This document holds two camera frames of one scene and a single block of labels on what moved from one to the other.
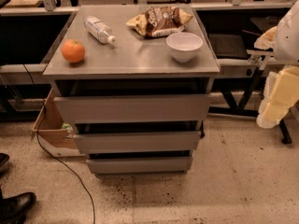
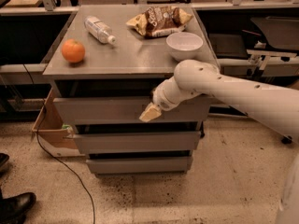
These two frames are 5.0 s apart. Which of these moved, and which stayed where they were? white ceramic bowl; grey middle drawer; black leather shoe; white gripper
Moved: white gripper
Stayed: white ceramic bowl; grey middle drawer; black leather shoe
